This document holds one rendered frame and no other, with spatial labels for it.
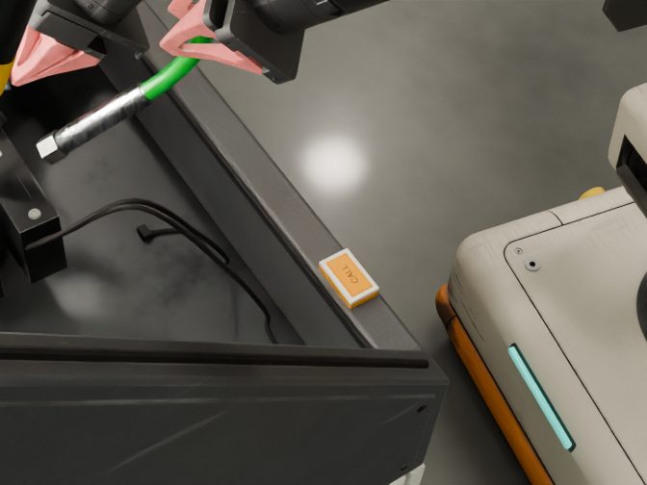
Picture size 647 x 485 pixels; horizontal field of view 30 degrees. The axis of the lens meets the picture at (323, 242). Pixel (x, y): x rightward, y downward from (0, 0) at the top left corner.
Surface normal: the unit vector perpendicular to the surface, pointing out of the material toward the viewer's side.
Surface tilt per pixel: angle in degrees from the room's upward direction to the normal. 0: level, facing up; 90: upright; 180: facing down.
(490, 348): 90
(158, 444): 90
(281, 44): 50
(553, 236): 0
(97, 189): 0
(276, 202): 0
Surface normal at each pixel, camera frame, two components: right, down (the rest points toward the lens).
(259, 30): 0.77, -0.15
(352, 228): 0.07, -0.59
